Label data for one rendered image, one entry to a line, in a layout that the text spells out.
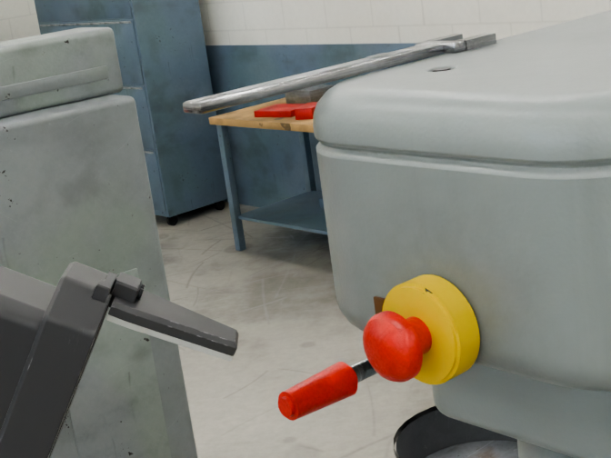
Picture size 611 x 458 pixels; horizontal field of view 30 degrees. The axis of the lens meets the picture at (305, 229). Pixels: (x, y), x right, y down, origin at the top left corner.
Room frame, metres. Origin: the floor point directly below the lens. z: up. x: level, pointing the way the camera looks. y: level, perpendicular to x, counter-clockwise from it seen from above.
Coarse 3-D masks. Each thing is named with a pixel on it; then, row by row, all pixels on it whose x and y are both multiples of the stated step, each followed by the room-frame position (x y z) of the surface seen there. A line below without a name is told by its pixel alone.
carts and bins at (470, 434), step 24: (432, 408) 2.93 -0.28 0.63; (408, 432) 2.86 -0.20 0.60; (432, 432) 2.91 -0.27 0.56; (456, 432) 2.94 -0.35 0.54; (480, 432) 2.94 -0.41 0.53; (408, 456) 2.83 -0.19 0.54; (432, 456) 2.88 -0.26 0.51; (456, 456) 2.86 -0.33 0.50; (480, 456) 2.84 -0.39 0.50; (504, 456) 2.82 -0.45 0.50
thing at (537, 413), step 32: (448, 384) 0.74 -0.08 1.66; (480, 384) 0.71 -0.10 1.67; (512, 384) 0.69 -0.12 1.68; (544, 384) 0.67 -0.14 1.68; (448, 416) 0.75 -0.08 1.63; (480, 416) 0.72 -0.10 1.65; (512, 416) 0.69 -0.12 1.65; (544, 416) 0.67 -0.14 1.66; (576, 416) 0.65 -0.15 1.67; (608, 416) 0.63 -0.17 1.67; (576, 448) 0.65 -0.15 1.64; (608, 448) 0.63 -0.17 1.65
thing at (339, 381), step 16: (336, 368) 0.68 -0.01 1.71; (352, 368) 0.68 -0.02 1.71; (368, 368) 0.69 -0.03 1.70; (304, 384) 0.66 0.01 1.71; (320, 384) 0.66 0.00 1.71; (336, 384) 0.67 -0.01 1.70; (352, 384) 0.67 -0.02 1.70; (288, 400) 0.65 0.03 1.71; (304, 400) 0.65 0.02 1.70; (320, 400) 0.66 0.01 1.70; (336, 400) 0.67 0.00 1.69; (288, 416) 0.65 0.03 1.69
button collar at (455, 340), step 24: (408, 288) 0.59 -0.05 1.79; (432, 288) 0.59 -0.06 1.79; (456, 288) 0.59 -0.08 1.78; (408, 312) 0.60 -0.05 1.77; (432, 312) 0.58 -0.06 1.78; (456, 312) 0.58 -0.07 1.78; (432, 336) 0.58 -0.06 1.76; (456, 336) 0.57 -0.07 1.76; (432, 360) 0.58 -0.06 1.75; (456, 360) 0.57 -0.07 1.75
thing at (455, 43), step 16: (416, 48) 0.76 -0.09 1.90; (432, 48) 0.77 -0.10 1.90; (448, 48) 0.77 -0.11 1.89; (464, 48) 0.77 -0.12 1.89; (352, 64) 0.73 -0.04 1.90; (368, 64) 0.73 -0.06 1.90; (384, 64) 0.74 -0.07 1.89; (400, 64) 0.75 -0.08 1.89; (272, 80) 0.71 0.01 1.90; (288, 80) 0.70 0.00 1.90; (304, 80) 0.70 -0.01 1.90; (320, 80) 0.71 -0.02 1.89; (208, 96) 0.67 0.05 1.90; (224, 96) 0.66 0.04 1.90; (240, 96) 0.67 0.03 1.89; (256, 96) 0.68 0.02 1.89; (192, 112) 0.66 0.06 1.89; (208, 112) 0.66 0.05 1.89
